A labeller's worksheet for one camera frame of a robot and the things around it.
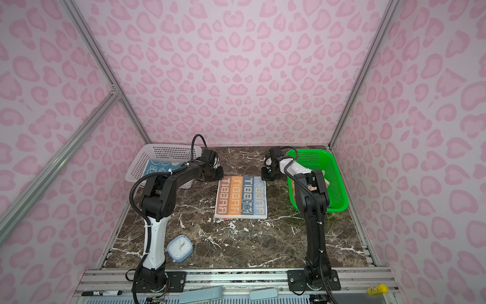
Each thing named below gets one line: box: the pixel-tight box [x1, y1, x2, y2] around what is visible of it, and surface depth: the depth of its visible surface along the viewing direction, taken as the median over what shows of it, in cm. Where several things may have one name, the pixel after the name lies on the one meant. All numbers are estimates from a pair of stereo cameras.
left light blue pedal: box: [179, 286, 223, 304], surface depth 71 cm
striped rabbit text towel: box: [213, 176, 268, 220], surface depth 97 cm
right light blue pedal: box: [249, 288, 279, 301], surface depth 70 cm
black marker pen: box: [81, 290, 126, 297], surface depth 72 cm
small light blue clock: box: [167, 234, 194, 263], surface depth 80 cm
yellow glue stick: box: [367, 283, 390, 296], surface depth 67 cm
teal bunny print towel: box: [143, 159, 183, 177], surface depth 109 cm
